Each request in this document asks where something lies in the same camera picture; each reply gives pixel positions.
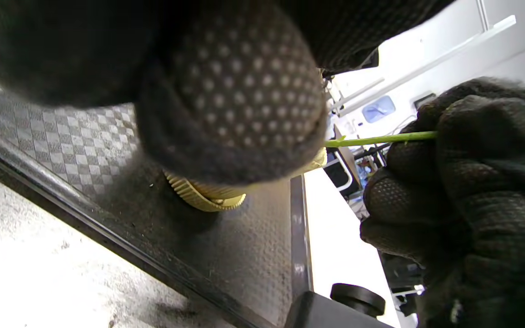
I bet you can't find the person's right hand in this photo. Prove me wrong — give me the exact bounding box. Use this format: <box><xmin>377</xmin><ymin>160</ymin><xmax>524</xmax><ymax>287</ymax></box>
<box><xmin>360</xmin><ymin>77</ymin><xmax>525</xmax><ymax>328</ymax></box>

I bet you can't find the person's left hand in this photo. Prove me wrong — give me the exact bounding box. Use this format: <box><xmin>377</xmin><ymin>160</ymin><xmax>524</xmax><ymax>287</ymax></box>
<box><xmin>0</xmin><ymin>0</ymin><xmax>454</xmax><ymax>185</ymax></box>

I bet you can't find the yellow ribbed flower pot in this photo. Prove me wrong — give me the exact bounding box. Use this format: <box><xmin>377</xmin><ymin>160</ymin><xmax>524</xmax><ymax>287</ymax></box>
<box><xmin>165</xmin><ymin>146</ymin><xmax>328</xmax><ymax>212</ymax></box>

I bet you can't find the red artificial rose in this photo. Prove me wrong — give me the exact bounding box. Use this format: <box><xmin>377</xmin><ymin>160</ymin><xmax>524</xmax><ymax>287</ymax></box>
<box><xmin>324</xmin><ymin>107</ymin><xmax>525</xmax><ymax>148</ymax></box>

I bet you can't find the dark brown plastic tray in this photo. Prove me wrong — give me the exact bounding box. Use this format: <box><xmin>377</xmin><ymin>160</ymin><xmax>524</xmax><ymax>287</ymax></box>
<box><xmin>0</xmin><ymin>59</ymin><xmax>313</xmax><ymax>328</ymax></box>

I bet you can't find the dark grey right controller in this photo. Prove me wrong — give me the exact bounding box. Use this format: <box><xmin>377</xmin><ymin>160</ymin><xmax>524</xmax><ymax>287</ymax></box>
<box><xmin>285</xmin><ymin>282</ymin><xmax>395</xmax><ymax>328</ymax></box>

